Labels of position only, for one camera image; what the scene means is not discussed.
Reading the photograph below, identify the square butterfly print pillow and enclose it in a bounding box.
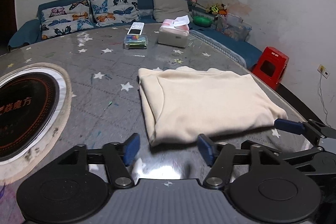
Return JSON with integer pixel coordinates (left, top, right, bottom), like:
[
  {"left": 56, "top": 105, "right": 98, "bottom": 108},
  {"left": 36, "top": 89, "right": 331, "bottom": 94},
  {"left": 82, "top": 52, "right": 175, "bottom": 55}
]
[{"left": 90, "top": 0, "right": 141, "bottom": 26}]

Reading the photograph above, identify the plain grey pillow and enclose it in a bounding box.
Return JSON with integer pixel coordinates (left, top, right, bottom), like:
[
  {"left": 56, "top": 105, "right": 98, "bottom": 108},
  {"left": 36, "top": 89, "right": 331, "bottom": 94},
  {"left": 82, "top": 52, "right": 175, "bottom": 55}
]
[{"left": 152, "top": 0, "right": 193, "bottom": 23}]

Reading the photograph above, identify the pink white tissue box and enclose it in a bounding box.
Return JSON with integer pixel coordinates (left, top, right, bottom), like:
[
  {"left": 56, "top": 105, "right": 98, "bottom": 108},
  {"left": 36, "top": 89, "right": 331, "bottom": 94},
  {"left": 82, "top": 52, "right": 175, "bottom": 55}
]
[{"left": 157, "top": 15, "right": 191, "bottom": 47}]

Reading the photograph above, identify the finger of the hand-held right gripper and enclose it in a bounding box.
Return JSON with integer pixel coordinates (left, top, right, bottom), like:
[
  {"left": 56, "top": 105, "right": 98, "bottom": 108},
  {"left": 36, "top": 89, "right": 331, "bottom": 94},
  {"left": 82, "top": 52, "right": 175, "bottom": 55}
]
[
  {"left": 241, "top": 140, "right": 326, "bottom": 169},
  {"left": 274, "top": 118, "right": 326, "bottom": 146}
]

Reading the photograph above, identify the wide butterfly print pillow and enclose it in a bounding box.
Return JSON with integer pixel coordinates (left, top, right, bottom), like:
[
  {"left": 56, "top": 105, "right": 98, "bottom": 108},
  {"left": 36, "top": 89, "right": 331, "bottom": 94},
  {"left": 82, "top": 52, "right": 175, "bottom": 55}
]
[{"left": 40, "top": 0, "right": 95, "bottom": 40}]

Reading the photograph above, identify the blue sofa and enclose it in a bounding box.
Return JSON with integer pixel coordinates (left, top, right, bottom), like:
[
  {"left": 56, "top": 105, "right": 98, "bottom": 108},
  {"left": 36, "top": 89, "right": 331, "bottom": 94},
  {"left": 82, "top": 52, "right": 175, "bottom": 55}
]
[{"left": 8, "top": 0, "right": 263, "bottom": 69}]

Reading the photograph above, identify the clear plastic storage box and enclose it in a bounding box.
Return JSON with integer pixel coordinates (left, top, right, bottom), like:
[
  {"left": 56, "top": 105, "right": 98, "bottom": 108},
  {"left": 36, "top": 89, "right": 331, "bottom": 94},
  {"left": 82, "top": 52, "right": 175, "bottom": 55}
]
[{"left": 214, "top": 13, "right": 252, "bottom": 42}]

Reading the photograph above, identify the thin white cable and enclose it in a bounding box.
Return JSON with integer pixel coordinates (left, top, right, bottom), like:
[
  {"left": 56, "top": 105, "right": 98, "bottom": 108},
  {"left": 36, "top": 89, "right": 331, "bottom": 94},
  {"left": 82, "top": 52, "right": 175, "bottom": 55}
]
[{"left": 318, "top": 73, "right": 332, "bottom": 126}]

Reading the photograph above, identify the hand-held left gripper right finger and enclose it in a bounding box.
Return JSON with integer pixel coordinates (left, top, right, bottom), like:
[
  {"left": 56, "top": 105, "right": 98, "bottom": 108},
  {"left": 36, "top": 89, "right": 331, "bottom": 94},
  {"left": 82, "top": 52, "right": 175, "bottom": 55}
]
[{"left": 197, "top": 134, "right": 300, "bottom": 189}]

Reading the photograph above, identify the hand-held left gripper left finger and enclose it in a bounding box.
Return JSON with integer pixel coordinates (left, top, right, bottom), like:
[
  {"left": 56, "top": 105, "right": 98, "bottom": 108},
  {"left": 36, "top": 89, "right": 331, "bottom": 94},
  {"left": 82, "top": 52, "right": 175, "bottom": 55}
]
[{"left": 56, "top": 133, "right": 141, "bottom": 189}]

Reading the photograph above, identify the cream sweatshirt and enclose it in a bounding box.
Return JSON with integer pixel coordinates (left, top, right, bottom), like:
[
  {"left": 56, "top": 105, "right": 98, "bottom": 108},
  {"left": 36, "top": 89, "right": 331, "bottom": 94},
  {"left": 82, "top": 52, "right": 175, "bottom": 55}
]
[{"left": 138, "top": 66, "right": 289, "bottom": 147}]

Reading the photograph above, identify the white remote control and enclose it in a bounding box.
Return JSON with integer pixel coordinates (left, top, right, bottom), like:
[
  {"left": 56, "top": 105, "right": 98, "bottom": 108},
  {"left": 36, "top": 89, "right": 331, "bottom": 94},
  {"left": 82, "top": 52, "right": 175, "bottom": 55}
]
[{"left": 127, "top": 22, "right": 145, "bottom": 36}]

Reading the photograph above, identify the round black induction cooktop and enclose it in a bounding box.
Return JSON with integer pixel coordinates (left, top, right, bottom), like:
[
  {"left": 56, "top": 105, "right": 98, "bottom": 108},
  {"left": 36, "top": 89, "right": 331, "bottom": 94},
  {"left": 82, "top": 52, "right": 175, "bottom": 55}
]
[{"left": 0, "top": 63, "right": 72, "bottom": 184}]

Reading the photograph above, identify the yellow black plush toy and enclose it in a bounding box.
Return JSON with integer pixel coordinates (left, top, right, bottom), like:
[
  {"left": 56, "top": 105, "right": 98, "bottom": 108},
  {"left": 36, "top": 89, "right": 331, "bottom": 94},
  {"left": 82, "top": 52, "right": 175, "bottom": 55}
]
[{"left": 206, "top": 3, "right": 227, "bottom": 16}]

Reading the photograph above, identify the red plastic stool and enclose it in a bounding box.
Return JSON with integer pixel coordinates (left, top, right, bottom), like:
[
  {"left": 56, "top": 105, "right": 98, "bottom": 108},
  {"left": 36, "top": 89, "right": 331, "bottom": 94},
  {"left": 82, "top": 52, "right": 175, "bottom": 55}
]
[{"left": 251, "top": 46, "right": 290, "bottom": 90}]

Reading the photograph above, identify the white wall socket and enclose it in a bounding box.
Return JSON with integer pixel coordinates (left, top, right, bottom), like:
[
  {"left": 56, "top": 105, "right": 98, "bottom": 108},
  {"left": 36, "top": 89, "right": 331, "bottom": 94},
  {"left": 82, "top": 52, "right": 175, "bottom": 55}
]
[{"left": 318, "top": 64, "right": 330, "bottom": 79}]

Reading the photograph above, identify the green plastic basin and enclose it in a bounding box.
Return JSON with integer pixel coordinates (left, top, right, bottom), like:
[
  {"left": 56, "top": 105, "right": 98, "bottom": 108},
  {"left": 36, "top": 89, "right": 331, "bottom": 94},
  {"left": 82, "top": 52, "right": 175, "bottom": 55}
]
[{"left": 193, "top": 15, "right": 213, "bottom": 28}]

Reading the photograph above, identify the clear crayon box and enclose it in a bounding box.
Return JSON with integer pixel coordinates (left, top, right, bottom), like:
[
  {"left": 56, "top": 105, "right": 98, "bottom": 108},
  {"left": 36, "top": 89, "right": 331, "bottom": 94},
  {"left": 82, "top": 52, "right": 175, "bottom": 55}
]
[{"left": 124, "top": 35, "right": 149, "bottom": 50}]

